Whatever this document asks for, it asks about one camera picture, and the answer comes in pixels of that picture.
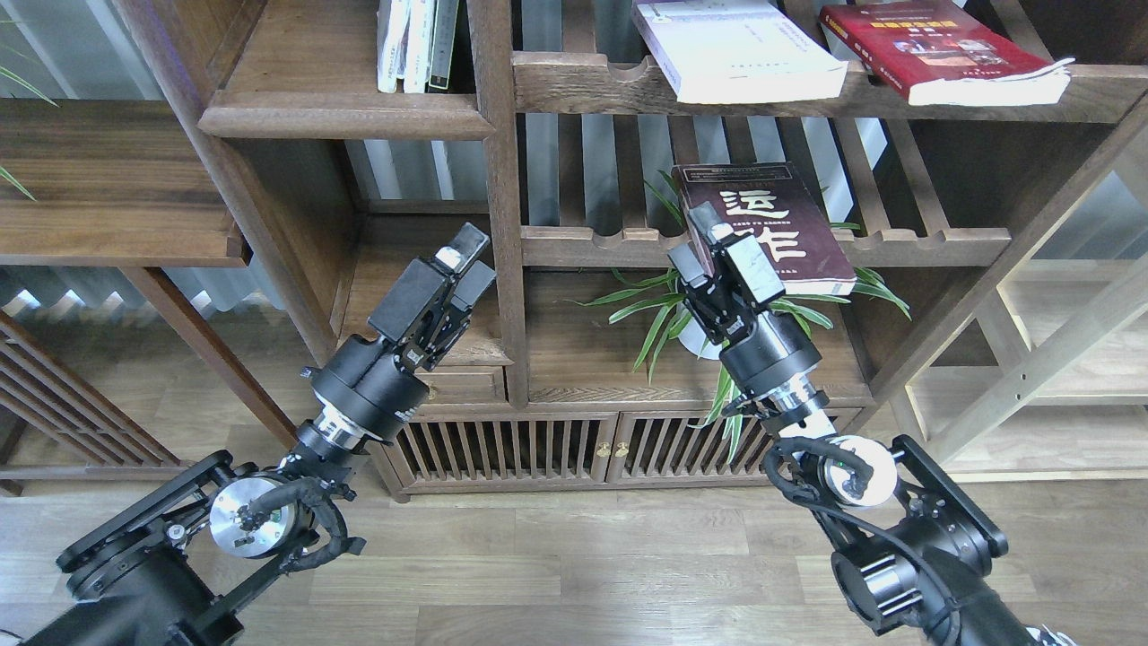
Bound slatted wooden rack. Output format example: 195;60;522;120
1;312;187;496

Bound red paperback book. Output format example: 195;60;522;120
819;1;1073;107

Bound white paperback book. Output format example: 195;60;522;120
633;1;848;106

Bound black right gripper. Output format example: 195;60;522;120
668;201;824;407

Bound dark wooden side shelf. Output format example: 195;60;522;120
1;98;295;446

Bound light wooden shelf frame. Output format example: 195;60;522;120
890;135;1147;482

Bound white upright book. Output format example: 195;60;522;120
403;0;436;94
377;1;411;93

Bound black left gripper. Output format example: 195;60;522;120
300;223;496;444

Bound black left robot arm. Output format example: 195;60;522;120
28;223;495;645

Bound dark green upright book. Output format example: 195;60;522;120
426;0;460;93

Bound white upright book middle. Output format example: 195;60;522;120
403;0;436;94

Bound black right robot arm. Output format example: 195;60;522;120
670;204;1071;645

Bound white upright book left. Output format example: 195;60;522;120
377;1;411;93

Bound green plant leaves left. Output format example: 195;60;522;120
0;36;59;203

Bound dark wooden bookshelf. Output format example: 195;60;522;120
115;0;1148;503

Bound maroon book white characters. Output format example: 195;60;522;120
670;162;858;297

